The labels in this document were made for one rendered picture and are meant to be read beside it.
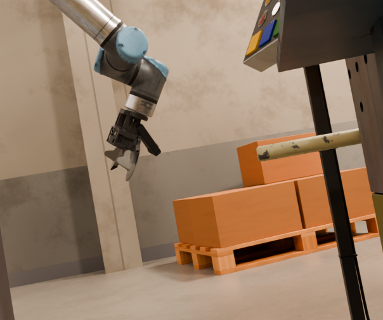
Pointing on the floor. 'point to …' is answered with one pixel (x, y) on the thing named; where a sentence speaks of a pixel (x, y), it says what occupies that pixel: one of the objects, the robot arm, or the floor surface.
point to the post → (335, 196)
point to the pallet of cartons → (269, 212)
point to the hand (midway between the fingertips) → (120, 176)
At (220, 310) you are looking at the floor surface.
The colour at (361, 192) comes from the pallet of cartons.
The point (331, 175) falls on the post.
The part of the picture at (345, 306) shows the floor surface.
